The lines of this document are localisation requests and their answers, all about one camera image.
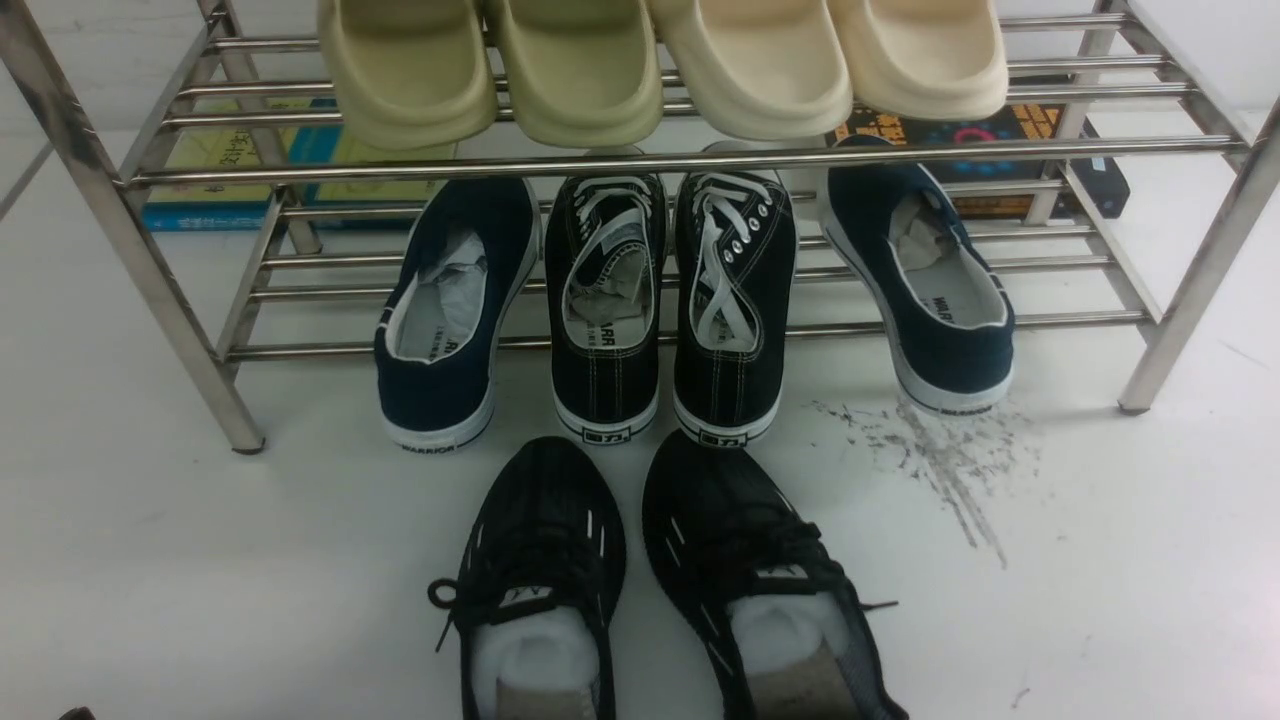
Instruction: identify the cream slipper left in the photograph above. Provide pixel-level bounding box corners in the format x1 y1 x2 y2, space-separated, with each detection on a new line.
646 1 854 141

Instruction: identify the black knit sneaker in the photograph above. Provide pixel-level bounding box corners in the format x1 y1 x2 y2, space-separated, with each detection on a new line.
643 430 908 719
428 436 627 719

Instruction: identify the cream slipper right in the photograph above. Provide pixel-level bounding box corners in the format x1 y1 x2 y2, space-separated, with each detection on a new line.
827 1 1010 120

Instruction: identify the stainless steel shoe rack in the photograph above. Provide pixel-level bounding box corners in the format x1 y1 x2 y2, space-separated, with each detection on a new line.
3 1 1277 456

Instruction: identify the black knit sneaker right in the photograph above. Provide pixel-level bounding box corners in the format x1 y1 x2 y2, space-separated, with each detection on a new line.
643 430 908 719

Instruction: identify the navy slip-on shoe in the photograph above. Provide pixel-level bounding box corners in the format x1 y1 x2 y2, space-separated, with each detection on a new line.
817 163 1016 416
372 177 543 454

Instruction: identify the olive green slipper left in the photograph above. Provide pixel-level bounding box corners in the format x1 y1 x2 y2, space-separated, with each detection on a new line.
316 1 498 151

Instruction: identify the black canvas sneaker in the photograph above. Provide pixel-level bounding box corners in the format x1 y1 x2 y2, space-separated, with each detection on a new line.
543 170 669 446
672 169 799 448

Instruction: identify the black canvas sneaker left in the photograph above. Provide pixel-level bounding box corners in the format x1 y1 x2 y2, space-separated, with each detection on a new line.
543 170 669 446

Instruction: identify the yellow and blue book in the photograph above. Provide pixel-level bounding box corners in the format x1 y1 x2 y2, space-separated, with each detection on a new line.
143 126 456 232

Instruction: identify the olive green slipper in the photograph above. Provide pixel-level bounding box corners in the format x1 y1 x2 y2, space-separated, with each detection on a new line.
483 1 664 149
316 1 498 151

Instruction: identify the black knit sneaker left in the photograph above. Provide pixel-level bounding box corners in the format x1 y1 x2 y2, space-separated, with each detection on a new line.
428 436 627 719

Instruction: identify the olive green slipper right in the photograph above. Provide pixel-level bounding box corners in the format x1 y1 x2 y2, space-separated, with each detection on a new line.
483 1 664 149

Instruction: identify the black and orange book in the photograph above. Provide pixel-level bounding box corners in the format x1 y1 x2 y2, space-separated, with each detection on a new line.
826 102 1132 220

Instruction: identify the cream slipper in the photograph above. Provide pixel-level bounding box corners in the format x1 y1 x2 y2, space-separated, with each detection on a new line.
646 1 854 141
827 1 1010 120

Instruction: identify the black canvas sneaker right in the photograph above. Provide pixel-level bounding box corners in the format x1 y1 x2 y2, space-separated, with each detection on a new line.
672 169 799 448

